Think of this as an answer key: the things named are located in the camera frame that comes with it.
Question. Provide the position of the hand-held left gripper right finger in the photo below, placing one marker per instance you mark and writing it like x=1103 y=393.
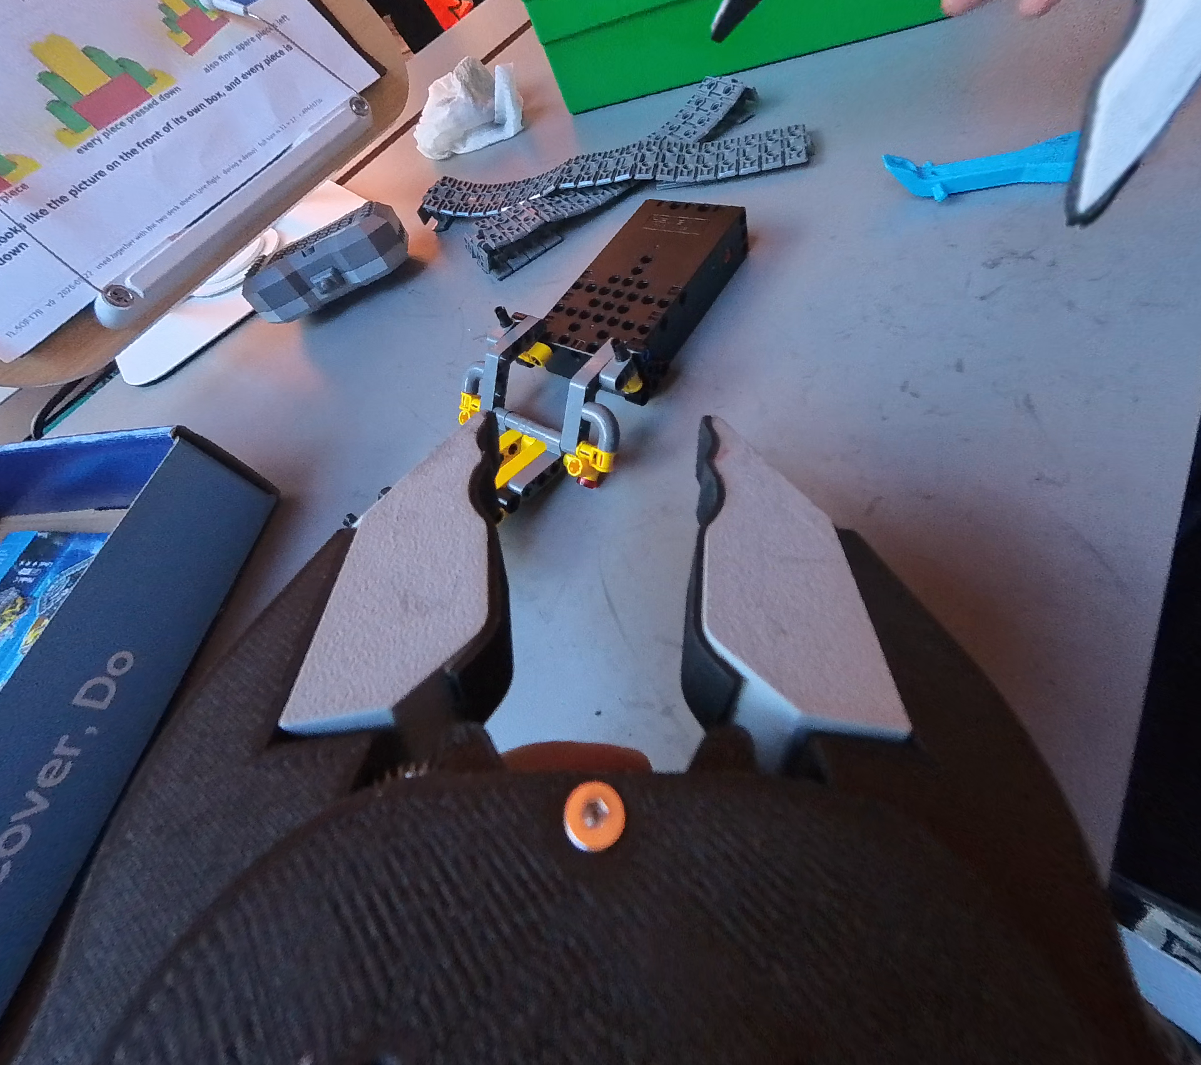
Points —
x=798 y=611

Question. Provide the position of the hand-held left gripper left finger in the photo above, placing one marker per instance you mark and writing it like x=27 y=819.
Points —
x=405 y=603

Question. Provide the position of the blue plastic brick separator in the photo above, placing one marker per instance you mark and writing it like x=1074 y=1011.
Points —
x=996 y=167

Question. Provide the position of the black perforated battery box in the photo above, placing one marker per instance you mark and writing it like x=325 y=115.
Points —
x=647 y=286

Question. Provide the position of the grey desk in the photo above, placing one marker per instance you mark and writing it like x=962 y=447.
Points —
x=892 y=332

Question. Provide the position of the navy cardboard box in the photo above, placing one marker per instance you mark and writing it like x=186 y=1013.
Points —
x=112 y=660

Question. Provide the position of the white stand base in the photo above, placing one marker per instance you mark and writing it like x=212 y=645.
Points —
x=186 y=340

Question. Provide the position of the grey brick motor block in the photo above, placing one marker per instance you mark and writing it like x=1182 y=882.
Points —
x=330 y=264

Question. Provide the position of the white crumpled tissue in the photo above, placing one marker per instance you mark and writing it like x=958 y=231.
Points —
x=468 y=110

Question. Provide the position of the blue printed booklet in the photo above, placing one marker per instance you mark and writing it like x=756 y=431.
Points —
x=36 y=603

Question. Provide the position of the clear badge holder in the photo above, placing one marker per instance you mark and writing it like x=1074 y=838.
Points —
x=1165 y=933

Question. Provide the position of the printed instruction sheet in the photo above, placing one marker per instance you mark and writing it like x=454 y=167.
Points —
x=91 y=52

